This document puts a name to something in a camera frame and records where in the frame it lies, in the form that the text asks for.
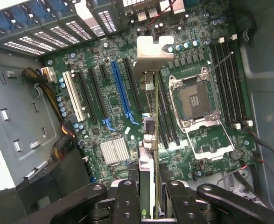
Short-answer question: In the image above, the silver chipset heatsink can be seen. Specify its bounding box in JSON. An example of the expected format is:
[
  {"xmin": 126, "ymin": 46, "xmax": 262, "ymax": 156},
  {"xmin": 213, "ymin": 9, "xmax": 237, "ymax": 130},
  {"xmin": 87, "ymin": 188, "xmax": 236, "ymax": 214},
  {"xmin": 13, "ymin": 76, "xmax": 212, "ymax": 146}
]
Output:
[{"xmin": 100, "ymin": 136, "xmax": 131, "ymax": 167}]

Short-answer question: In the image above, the metal socket cover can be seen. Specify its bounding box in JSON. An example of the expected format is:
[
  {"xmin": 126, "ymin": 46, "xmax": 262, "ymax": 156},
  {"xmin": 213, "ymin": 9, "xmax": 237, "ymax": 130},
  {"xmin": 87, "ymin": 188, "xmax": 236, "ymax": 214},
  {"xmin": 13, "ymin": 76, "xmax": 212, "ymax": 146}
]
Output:
[{"xmin": 185, "ymin": 116, "xmax": 235, "ymax": 161}]

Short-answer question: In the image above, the black plastic shroud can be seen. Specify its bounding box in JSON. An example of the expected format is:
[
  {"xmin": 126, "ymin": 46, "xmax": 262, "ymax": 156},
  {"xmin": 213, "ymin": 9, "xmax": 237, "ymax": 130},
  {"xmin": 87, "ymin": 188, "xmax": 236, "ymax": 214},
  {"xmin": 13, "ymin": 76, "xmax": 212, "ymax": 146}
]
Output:
[{"xmin": 15, "ymin": 149, "xmax": 91, "ymax": 224}]

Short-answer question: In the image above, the coin cell battery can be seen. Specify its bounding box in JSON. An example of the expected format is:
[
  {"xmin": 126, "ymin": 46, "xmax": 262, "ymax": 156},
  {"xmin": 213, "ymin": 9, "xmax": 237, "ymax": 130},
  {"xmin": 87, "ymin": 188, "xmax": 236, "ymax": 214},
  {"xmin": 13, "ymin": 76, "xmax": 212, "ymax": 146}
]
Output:
[{"xmin": 231, "ymin": 148, "xmax": 244, "ymax": 161}]

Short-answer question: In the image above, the CPU socket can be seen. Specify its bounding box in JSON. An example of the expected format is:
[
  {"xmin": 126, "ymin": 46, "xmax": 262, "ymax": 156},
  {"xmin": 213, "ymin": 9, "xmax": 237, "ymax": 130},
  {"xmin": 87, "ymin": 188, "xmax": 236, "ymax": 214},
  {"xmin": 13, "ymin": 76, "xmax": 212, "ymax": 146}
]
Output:
[{"xmin": 168, "ymin": 66, "xmax": 221, "ymax": 128}]

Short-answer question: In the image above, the green motherboard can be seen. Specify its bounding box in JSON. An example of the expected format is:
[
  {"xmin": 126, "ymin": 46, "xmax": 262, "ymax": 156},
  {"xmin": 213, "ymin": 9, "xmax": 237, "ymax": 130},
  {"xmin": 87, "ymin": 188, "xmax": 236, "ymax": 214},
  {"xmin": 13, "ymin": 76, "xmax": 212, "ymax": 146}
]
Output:
[{"xmin": 42, "ymin": 0, "xmax": 260, "ymax": 185}]

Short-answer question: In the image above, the blue expansion slot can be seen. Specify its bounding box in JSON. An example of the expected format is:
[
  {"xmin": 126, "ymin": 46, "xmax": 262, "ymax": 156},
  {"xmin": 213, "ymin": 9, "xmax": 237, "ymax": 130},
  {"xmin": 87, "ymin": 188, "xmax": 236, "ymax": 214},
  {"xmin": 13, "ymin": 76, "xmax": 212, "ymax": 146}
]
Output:
[{"xmin": 110, "ymin": 60, "xmax": 140, "ymax": 126}]

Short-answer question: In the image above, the white expansion slot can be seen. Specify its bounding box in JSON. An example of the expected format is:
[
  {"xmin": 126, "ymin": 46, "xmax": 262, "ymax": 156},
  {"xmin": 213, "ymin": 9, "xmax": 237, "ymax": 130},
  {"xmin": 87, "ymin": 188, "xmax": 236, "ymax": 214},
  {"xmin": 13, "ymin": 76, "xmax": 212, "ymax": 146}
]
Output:
[{"xmin": 62, "ymin": 70, "xmax": 86, "ymax": 122}]

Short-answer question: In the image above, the black RAM slot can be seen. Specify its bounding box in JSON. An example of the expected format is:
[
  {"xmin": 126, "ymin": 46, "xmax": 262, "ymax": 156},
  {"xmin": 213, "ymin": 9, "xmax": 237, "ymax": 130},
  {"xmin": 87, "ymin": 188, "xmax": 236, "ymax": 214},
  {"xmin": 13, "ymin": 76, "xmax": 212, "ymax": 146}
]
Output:
[
  {"xmin": 222, "ymin": 42, "xmax": 247, "ymax": 127},
  {"xmin": 227, "ymin": 41, "xmax": 253, "ymax": 126},
  {"xmin": 216, "ymin": 42, "xmax": 242, "ymax": 128},
  {"xmin": 210, "ymin": 43, "xmax": 236, "ymax": 128}
]

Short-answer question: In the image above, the short black expansion slot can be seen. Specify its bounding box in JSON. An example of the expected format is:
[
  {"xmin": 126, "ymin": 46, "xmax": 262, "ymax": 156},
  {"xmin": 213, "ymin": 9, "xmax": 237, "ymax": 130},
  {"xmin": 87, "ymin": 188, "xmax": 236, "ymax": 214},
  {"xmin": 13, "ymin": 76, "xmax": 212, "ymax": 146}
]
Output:
[{"xmin": 98, "ymin": 63, "xmax": 110, "ymax": 80}]

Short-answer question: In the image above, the black open PC case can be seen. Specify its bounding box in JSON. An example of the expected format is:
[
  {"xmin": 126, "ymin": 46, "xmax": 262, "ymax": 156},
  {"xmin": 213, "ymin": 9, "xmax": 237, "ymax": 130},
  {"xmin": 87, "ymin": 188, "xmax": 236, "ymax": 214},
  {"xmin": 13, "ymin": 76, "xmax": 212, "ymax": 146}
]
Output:
[{"xmin": 0, "ymin": 0, "xmax": 274, "ymax": 224}]

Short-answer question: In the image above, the grey power supply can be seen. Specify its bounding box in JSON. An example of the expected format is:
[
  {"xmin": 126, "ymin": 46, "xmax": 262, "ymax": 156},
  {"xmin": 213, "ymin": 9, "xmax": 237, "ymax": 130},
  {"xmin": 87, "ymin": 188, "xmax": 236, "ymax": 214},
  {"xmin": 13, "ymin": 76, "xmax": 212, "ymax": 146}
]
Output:
[{"xmin": 0, "ymin": 63, "xmax": 66, "ymax": 196}]

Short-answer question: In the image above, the thin locking lever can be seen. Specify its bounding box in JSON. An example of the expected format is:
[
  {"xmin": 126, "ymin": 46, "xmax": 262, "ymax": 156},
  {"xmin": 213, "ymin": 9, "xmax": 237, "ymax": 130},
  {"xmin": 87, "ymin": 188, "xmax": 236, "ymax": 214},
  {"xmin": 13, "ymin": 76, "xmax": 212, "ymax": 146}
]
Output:
[{"xmin": 207, "ymin": 51, "xmax": 235, "ymax": 76}]

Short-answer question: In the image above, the yellow black power wire bundle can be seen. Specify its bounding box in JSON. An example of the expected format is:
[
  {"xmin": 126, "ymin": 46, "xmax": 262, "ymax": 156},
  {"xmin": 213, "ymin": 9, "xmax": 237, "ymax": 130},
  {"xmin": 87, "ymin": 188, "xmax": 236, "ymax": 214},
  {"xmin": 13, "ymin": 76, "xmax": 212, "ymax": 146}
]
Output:
[{"xmin": 21, "ymin": 66, "xmax": 77, "ymax": 161}]

